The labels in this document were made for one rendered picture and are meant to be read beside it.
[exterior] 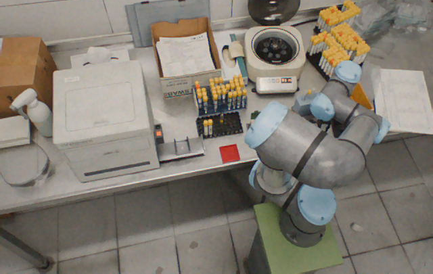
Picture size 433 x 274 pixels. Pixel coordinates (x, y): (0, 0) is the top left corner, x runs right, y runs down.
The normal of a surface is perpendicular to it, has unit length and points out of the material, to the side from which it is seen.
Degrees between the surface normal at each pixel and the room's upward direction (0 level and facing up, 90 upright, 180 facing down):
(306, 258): 2
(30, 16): 90
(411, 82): 1
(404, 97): 0
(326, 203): 9
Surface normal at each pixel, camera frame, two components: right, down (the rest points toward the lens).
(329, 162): 0.17, -0.01
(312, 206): 0.18, -0.47
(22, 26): 0.22, 0.82
